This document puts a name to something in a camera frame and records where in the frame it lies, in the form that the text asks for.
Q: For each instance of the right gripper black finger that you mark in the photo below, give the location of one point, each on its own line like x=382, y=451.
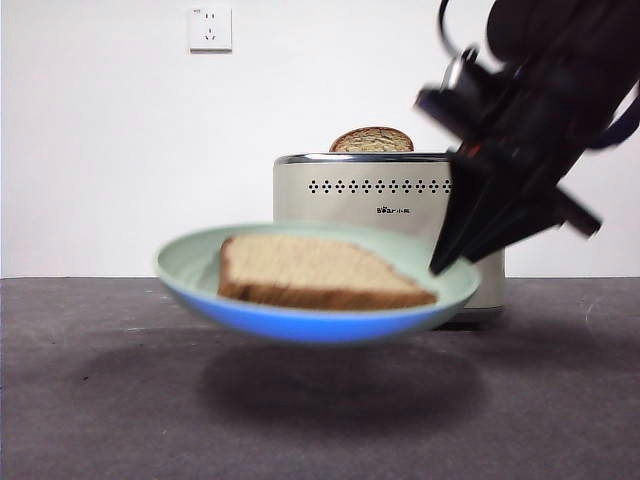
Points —
x=462, y=200
x=510, y=210

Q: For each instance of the large square bread slice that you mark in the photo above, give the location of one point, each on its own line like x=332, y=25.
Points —
x=310, y=272

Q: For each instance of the pale green round plate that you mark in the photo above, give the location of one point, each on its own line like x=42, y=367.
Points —
x=200, y=260

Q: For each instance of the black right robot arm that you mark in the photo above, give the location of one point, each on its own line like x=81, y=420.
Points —
x=560, y=75

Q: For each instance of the small round bread slice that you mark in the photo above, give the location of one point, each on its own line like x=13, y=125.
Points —
x=372, y=140

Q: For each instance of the beige two-slot toaster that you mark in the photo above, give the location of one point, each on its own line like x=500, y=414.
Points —
x=350, y=205

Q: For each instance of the white wall socket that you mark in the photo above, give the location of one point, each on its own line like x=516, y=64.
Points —
x=210, y=29

